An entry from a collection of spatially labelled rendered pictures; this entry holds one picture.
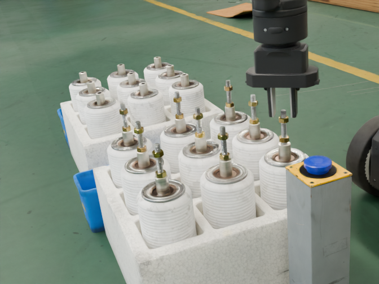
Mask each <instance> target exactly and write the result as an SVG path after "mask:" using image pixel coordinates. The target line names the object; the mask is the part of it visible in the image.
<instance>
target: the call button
mask: <svg viewBox="0 0 379 284"><path fill-rule="evenodd" d="M304 168H305V169H306V170H307V172H309V173H311V174H314V175H322V174H326V173H327V172H328V171H329V170H330V169H331V168H332V160H331V159H329V158H328V157H325V156H311V157H308V158H306V159H305V160H304Z"/></svg>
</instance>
